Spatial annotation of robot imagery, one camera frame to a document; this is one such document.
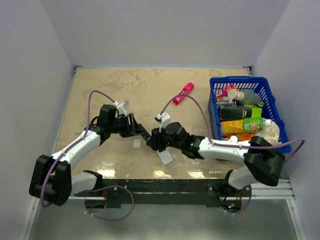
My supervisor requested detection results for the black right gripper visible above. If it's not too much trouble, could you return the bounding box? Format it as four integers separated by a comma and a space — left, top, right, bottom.
147, 123, 184, 151

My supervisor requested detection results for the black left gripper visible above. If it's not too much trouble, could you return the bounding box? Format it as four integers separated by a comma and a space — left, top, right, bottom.
109, 113, 145, 138

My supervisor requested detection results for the black remote control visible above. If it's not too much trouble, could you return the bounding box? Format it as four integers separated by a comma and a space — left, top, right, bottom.
138, 123, 151, 143

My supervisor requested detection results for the white battery cover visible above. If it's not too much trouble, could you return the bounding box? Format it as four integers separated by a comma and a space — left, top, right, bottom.
133, 138, 141, 148

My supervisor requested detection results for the white remote control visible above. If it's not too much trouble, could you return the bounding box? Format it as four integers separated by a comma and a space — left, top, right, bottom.
156, 149, 173, 165

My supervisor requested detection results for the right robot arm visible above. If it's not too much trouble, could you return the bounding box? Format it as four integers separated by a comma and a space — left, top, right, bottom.
146, 122, 285, 197

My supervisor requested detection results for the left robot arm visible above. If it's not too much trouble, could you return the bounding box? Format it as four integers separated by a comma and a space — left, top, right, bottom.
28, 104, 147, 206

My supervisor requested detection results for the black green carton box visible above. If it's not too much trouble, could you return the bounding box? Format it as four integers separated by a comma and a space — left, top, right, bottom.
217, 104, 262, 121

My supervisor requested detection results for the small white cap bottle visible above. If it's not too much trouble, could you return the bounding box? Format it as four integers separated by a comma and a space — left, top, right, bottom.
223, 135, 238, 142

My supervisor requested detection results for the pink snack box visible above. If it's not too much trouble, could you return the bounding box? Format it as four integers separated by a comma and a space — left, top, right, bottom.
215, 84, 238, 98

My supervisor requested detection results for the orange snack packet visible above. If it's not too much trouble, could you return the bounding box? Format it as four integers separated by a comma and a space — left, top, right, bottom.
222, 133, 255, 142

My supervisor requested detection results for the orange juice bottle green label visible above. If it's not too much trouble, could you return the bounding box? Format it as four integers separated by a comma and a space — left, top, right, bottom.
220, 117, 273, 136

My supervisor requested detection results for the grey bottle beige cap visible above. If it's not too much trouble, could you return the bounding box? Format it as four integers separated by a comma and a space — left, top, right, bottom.
227, 89, 265, 108

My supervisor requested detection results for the blue plastic basket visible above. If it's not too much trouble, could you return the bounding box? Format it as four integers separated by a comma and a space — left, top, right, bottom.
207, 76, 293, 154

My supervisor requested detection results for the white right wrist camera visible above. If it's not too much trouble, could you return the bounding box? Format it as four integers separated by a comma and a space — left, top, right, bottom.
154, 112, 171, 133

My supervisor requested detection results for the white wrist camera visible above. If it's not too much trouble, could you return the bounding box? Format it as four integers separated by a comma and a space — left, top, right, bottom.
154, 112, 171, 133
113, 100, 130, 116

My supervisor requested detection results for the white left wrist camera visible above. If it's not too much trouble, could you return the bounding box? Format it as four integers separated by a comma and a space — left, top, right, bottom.
113, 100, 130, 116

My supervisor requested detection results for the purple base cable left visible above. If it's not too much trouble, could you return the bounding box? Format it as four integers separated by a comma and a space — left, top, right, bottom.
84, 184, 136, 222

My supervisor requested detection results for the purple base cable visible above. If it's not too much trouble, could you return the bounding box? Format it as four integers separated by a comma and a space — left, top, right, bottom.
84, 184, 136, 222
224, 184, 253, 216

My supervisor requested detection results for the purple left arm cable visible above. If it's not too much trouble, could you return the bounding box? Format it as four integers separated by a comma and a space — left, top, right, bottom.
40, 90, 117, 208

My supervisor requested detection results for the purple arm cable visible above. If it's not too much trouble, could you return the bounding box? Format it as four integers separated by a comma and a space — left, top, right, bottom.
40, 90, 117, 208
160, 94, 306, 162

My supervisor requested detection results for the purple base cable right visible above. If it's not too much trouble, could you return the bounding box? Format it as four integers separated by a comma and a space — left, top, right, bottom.
224, 184, 253, 216

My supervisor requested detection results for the aluminium frame rail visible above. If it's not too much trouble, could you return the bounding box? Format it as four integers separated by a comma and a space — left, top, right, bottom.
251, 179, 295, 200

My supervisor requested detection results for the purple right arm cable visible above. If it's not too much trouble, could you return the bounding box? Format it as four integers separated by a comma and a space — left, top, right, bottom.
160, 94, 306, 162

